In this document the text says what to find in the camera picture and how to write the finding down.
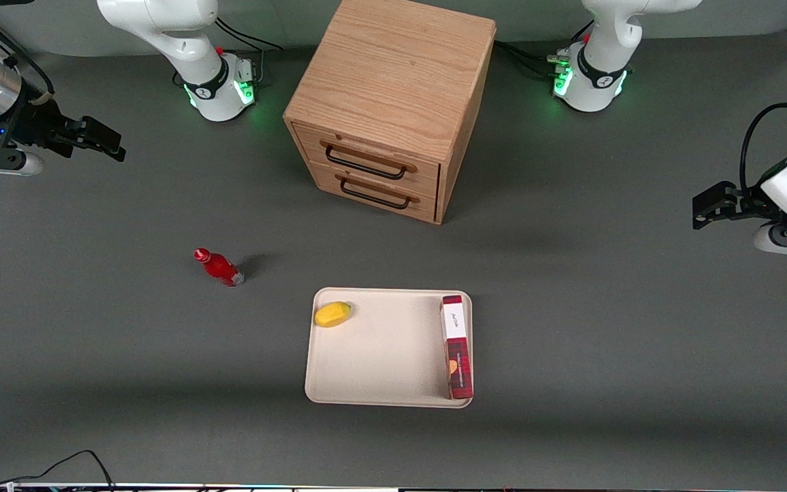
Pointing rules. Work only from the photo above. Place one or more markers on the yellow mango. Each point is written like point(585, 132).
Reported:
point(332, 314)

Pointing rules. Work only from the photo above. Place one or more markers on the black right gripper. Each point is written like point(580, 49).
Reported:
point(44, 125)

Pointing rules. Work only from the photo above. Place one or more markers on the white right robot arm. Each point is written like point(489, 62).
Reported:
point(188, 41)

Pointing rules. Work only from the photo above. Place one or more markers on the red coke bottle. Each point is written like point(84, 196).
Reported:
point(220, 268)

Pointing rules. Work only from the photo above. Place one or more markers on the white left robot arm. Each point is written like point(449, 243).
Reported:
point(598, 41)

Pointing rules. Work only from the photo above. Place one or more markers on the beige plastic tray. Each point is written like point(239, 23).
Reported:
point(387, 355)

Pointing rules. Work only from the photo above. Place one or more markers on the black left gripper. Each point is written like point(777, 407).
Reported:
point(742, 202)

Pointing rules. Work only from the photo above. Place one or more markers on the wooden two-drawer cabinet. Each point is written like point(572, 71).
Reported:
point(393, 75)

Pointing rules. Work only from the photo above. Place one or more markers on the red and white box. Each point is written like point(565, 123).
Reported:
point(456, 342)

